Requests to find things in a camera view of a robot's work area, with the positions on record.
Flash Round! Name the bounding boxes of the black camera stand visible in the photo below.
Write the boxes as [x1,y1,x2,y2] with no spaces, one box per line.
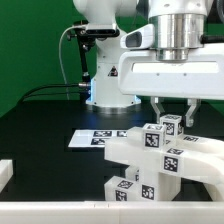
[66,20,98,101]

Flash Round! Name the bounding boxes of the white tagged cube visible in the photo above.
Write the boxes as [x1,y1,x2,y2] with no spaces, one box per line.
[143,123,166,150]

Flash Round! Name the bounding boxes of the black camera on stand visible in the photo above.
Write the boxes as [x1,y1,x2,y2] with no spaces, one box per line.
[85,23,120,38]

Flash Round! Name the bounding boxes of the white right corner bracket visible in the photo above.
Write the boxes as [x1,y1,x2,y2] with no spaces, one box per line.
[205,184,224,202]

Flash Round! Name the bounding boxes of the white front rail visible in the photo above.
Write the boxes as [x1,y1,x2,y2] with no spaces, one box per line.
[0,202,224,224]

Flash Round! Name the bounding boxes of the grey camera cable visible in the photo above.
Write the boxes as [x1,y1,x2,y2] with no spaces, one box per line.
[58,25,81,101]

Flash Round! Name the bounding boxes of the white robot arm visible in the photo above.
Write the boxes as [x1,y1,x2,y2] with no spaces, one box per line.
[73,0,224,127]

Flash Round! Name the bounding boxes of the black cables on table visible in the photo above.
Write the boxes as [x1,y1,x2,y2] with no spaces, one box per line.
[20,83,92,103]

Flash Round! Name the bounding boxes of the white chair back frame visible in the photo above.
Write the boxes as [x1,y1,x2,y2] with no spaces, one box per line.
[104,127,224,185]

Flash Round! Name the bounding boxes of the white tagged cube nut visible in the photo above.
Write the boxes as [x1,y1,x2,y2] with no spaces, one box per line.
[160,114,183,137]

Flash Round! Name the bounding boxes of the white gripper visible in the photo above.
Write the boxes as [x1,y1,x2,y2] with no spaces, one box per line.
[118,44,224,127]

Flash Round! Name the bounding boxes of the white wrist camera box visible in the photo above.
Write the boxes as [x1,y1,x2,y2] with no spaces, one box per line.
[120,24,155,50]

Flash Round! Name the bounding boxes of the white marker sheet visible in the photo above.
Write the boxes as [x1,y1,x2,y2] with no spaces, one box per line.
[69,129,127,148]

